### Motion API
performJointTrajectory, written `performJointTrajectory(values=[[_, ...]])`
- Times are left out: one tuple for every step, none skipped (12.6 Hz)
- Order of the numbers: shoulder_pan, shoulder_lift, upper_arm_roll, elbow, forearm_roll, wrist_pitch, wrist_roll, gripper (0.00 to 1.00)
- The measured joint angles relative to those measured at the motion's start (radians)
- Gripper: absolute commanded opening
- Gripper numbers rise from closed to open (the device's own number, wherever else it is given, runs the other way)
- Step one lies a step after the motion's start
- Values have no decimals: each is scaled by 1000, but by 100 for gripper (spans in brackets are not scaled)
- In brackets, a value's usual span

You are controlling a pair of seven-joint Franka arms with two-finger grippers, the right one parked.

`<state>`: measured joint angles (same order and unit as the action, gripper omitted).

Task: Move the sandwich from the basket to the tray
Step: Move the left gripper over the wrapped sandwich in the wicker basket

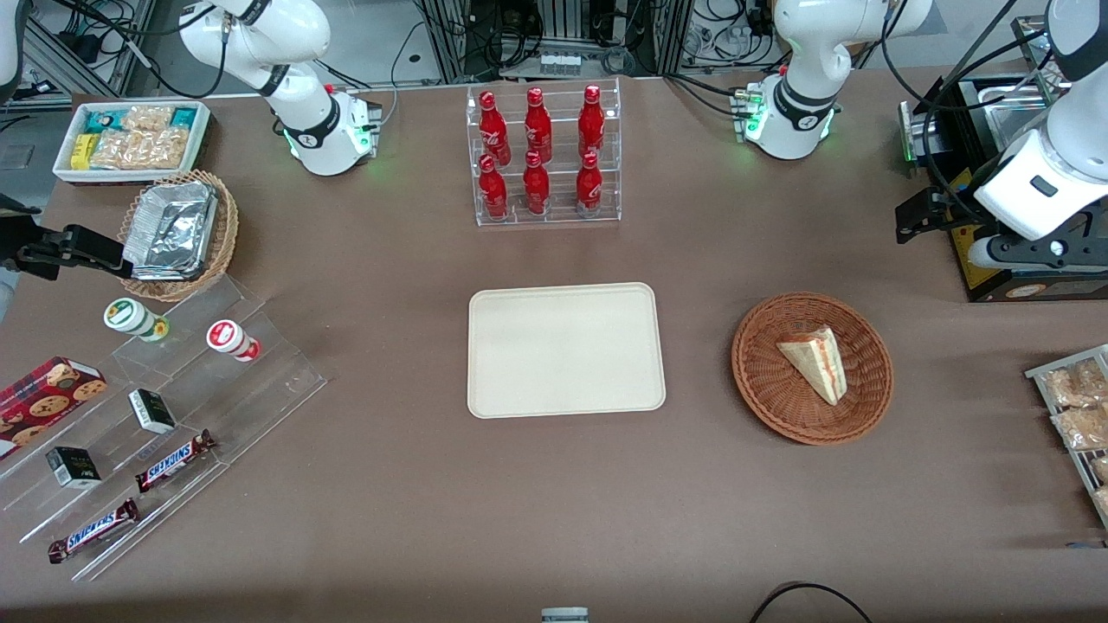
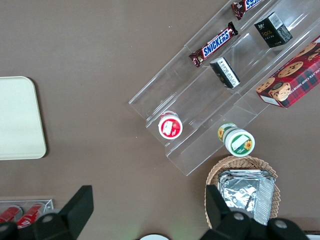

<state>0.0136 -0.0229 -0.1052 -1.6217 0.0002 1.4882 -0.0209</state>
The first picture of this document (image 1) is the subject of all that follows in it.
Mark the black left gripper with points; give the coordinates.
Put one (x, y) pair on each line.
(950, 204)

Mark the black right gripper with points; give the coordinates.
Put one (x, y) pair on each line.
(22, 234)

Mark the triangular sandwich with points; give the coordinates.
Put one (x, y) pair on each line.
(818, 362)

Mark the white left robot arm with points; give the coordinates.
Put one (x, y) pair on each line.
(805, 52)

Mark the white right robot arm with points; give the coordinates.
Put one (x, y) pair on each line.
(303, 121)

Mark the light wicker basket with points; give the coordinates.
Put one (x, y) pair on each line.
(227, 234)

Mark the brown wicker basket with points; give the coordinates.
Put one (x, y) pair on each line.
(770, 381)

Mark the cream plastic tray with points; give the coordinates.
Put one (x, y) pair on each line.
(567, 350)

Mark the green lid cup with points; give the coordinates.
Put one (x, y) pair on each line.
(130, 317)

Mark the aluminium foil containers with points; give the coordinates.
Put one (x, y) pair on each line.
(173, 229)

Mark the white rectangular snack bin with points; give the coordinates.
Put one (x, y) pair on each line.
(65, 173)

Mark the yellow snack packet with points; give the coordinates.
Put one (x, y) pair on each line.
(84, 151)

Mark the clear cracker packet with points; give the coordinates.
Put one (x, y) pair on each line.
(147, 118)
(143, 150)

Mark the teal snack packet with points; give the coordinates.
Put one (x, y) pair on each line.
(102, 122)
(183, 118)

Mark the black food warmer appliance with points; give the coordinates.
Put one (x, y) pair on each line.
(1021, 290)

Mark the steel food pan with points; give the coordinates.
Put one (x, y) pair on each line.
(1013, 112)

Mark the red lid cup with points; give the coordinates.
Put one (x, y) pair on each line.
(229, 337)

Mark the red cookie box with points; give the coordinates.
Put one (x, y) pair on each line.
(43, 402)

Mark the small black box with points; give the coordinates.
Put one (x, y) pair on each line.
(151, 411)
(74, 467)

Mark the clear acrylic stepped shelf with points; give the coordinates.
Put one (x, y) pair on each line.
(260, 389)

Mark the Snickers bar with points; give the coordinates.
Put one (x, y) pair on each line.
(93, 530)
(173, 460)

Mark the clear pastry packet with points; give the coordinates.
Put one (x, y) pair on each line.
(1101, 469)
(1103, 502)
(1082, 428)
(1073, 383)

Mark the red cola bottle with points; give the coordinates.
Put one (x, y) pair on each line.
(591, 121)
(589, 189)
(492, 128)
(492, 192)
(536, 189)
(537, 125)

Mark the clear acrylic bottle rack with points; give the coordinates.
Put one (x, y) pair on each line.
(558, 203)

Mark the white power strip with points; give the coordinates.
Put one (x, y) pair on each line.
(560, 64)

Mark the black equipment rack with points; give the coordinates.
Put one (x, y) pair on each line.
(485, 35)

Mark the small grey device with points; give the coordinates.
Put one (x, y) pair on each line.
(564, 616)

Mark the aluminium frame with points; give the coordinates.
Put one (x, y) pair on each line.
(112, 52)

